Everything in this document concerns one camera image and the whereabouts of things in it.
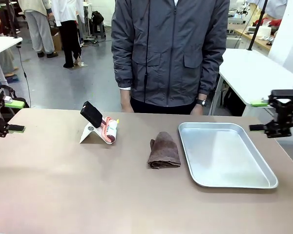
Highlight pink lint roller black handle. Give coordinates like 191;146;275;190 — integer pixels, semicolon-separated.
80;100;120;145

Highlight person in grey jacket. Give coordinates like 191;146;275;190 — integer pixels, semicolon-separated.
110;0;231;107

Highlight brown cleaning cloth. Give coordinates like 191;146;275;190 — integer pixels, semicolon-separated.
147;131;182;170

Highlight black stand pole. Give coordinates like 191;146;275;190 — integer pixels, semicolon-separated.
248;0;270;51

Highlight thin black floor cable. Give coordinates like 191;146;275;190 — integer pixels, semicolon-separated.
16;45;32;108

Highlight black tripod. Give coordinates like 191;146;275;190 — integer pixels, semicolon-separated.
4;0;20;39

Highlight small white side table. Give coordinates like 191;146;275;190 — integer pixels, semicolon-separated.
0;36;23;85

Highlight white folded roller stand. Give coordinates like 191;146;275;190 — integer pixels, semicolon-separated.
79;122;117;145

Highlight black trousers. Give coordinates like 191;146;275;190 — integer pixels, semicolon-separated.
129;96;199;115

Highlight person's right hand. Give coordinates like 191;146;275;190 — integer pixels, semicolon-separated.
120;97;135;114

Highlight black bag with straps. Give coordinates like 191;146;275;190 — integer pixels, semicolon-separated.
0;84;30;108

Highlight blue floor item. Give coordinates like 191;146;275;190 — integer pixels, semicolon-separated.
0;75;20;86

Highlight wooden workbench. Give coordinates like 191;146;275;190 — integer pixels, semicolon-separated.
234;23;274;52

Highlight person in dark red top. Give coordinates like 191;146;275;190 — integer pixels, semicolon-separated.
0;9;19;78

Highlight person in grey trousers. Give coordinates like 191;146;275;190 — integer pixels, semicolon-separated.
21;0;60;59

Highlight silver metal tray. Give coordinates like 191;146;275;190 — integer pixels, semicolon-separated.
177;121;279;189

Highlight black stool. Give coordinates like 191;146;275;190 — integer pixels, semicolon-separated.
88;10;107;39

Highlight person's left hand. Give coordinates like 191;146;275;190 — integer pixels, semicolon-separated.
190;104;204;116

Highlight white table with grey legs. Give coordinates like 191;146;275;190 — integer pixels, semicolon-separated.
209;48;293;117

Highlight person in white shirt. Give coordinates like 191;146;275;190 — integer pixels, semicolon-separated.
50;0;85;69

